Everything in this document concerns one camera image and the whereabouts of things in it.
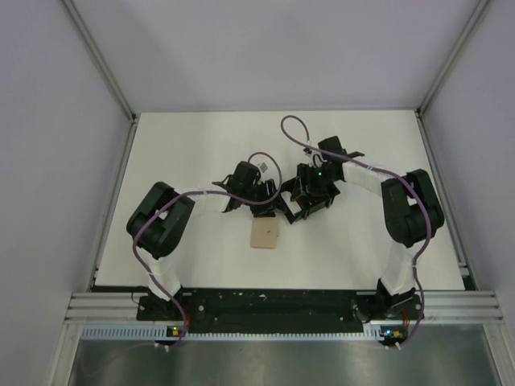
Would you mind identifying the purple cable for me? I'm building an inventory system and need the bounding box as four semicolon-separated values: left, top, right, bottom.
132;150;282;351
280;115;438;349

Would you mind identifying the black card holder box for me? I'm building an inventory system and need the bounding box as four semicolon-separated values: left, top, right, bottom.
280;179;340;224

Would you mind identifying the aluminium corner post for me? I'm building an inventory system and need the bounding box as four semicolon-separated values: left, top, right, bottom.
60;0;140;121
416;0;500;116

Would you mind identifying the aluminium frame rail front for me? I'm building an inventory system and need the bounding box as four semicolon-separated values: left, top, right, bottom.
65;291;505;325

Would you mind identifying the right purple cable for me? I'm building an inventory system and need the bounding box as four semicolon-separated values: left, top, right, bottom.
280;115;438;349

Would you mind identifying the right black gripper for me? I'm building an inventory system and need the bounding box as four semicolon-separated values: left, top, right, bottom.
291;163;338;203

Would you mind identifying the grey slotted cable duct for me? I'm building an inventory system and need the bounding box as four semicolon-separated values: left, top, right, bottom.
80;324;392;342

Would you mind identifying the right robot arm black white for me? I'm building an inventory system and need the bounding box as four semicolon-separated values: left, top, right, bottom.
290;136;444;321

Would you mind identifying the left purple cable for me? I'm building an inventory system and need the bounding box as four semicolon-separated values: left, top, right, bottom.
132;150;282;351

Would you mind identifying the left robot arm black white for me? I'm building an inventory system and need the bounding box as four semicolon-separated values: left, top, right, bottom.
126;161;280;319

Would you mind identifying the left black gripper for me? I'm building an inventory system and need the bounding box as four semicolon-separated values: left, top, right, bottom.
241;179;286;217

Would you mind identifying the right aluminium corner post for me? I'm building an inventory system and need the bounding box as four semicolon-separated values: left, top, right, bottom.
416;0;500;116

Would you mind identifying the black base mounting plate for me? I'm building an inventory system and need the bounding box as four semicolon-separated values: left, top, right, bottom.
137;288;422;334

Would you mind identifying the beige card stack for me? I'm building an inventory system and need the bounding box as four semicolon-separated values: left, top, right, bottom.
250;217;279;249

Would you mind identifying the left aluminium corner post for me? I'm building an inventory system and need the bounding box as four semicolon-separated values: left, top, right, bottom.
60;0;140;121

